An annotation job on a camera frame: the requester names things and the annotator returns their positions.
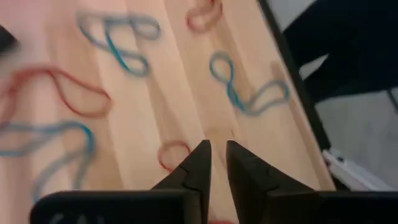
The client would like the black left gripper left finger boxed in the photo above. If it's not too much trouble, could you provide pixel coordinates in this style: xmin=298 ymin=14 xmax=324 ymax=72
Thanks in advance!
xmin=29 ymin=139 xmax=213 ymax=224

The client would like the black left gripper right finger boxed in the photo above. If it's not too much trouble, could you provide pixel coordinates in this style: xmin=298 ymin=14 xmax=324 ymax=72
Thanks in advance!
xmin=226 ymin=139 xmax=398 ymax=224

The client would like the small red rubber band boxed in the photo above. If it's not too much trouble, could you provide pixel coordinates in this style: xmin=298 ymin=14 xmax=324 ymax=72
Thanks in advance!
xmin=157 ymin=139 xmax=192 ymax=174

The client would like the blue rubber band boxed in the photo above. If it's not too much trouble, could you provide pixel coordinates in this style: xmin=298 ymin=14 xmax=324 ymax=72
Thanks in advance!
xmin=208 ymin=50 xmax=290 ymax=118
xmin=76 ymin=11 xmax=162 ymax=78
xmin=0 ymin=120 xmax=96 ymax=200

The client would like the white power strip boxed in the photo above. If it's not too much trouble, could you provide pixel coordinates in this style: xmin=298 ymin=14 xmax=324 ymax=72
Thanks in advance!
xmin=322 ymin=148 xmax=396 ymax=192

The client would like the black office chair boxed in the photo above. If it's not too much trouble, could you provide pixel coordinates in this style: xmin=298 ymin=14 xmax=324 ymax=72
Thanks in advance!
xmin=281 ymin=0 xmax=398 ymax=103

